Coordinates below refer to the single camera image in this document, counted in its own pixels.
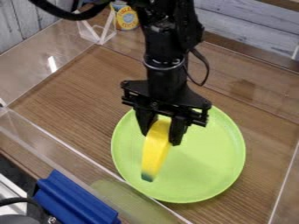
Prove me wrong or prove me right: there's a clear acrylic tray wall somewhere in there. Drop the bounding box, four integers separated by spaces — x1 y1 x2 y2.
0 108 193 224

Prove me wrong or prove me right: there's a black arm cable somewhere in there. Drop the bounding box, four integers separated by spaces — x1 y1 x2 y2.
28 0 115 22

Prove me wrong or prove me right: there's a yellow toy banana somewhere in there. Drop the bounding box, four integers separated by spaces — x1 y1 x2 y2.
142 119 171 182

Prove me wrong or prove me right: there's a green round plate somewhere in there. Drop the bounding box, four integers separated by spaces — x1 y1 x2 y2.
111 107 247 203

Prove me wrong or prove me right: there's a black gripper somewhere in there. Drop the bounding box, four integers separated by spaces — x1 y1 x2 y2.
121 62 211 146

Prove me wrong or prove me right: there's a blue plastic block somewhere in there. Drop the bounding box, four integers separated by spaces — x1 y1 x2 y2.
32 170 122 224

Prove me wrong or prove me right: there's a clear acrylic corner bracket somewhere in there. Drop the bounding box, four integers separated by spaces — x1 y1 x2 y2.
76 11 118 46

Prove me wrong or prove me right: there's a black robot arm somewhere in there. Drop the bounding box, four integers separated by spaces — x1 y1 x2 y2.
121 0 211 146

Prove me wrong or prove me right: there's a yellow blue labelled can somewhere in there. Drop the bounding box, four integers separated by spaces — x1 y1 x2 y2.
111 1 139 31

